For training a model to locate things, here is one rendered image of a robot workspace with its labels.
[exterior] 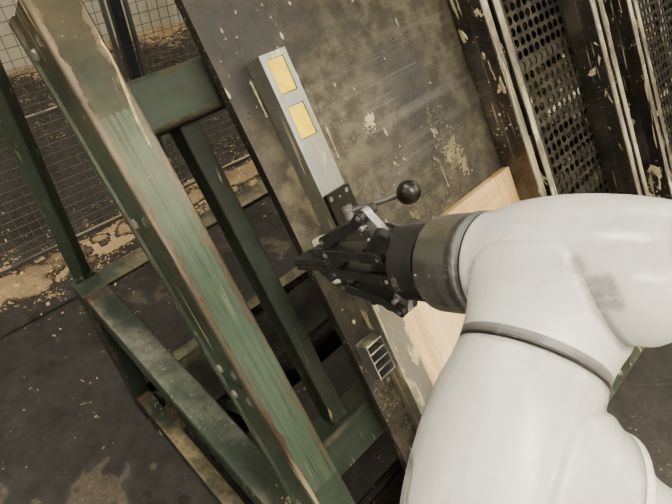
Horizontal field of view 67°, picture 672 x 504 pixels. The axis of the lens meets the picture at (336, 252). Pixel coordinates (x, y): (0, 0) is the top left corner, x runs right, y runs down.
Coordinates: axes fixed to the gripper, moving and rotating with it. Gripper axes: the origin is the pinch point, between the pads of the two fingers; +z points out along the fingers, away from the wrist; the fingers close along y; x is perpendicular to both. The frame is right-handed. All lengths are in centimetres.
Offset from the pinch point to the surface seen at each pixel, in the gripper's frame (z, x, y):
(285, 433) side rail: 10.4, -11.4, 22.5
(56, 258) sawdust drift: 264, 2, 4
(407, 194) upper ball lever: 0.3, 18.2, -0.2
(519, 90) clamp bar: 9, 65, -2
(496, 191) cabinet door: 14, 54, 15
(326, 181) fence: 11.5, 13.9, -5.7
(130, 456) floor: 158, -26, 78
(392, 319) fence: 11.5, 14.7, 20.6
